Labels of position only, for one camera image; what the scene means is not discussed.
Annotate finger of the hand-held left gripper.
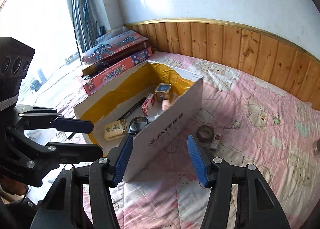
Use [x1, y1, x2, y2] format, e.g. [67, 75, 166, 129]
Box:
[14, 105, 95, 134]
[24, 143, 104, 170]

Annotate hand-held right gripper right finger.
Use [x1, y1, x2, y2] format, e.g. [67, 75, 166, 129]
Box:
[187, 134, 292, 229]

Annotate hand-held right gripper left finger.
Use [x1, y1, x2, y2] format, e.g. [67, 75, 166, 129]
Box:
[30, 134, 134, 229]

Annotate brown tape roll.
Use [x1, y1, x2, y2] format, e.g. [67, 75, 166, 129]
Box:
[196, 125, 215, 148]

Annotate gold tissue pack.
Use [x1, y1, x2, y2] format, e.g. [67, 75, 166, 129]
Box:
[104, 118, 128, 141]

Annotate black magnifying glass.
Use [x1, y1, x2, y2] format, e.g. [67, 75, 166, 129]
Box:
[127, 116, 149, 135]

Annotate white cardboard box yellow lining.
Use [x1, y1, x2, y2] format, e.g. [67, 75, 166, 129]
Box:
[73, 59, 204, 183]

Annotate black marker pen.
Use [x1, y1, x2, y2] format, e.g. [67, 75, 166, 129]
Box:
[122, 97, 147, 119]

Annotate small red white box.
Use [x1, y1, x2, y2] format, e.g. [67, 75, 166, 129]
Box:
[141, 93, 155, 116]

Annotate small blue tin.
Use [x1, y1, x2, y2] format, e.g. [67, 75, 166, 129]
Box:
[154, 83, 173, 103]

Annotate small printed card box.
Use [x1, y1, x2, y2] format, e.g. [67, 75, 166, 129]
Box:
[209, 133, 222, 151]

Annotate long orange toy box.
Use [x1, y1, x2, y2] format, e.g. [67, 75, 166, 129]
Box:
[82, 47, 153, 95]

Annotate pink bear printed blanket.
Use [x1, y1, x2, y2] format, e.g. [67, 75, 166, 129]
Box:
[25, 51, 320, 229]

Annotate dark red robot toy box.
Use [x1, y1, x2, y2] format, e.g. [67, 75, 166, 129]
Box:
[80, 31, 148, 75]

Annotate dark metal rods bundle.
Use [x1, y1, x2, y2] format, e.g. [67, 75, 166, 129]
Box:
[64, 0, 112, 57]

